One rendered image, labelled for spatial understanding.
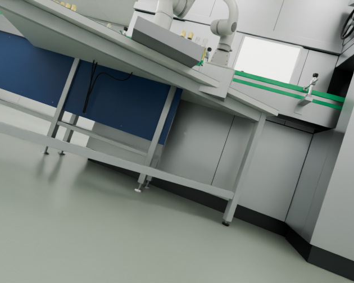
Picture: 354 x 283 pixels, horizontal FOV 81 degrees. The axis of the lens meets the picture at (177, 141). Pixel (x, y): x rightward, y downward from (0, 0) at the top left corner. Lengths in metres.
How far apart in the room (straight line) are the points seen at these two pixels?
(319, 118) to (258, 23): 0.86
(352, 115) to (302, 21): 0.87
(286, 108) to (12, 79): 1.96
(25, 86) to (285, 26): 1.99
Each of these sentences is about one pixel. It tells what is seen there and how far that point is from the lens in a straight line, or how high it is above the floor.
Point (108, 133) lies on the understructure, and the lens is 1.80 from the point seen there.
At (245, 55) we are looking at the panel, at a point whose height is 1.16.
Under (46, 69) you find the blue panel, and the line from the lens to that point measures 1.88.
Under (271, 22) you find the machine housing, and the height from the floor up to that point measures 1.47.
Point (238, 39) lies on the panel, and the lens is 1.81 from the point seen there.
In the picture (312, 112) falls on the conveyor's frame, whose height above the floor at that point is 0.82.
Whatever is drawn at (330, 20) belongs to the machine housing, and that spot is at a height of 1.57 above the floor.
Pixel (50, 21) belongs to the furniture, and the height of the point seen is 0.68.
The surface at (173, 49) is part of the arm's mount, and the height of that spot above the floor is 0.75.
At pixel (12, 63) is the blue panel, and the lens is 2.11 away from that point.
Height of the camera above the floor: 0.34
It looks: 2 degrees up
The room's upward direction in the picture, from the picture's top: 19 degrees clockwise
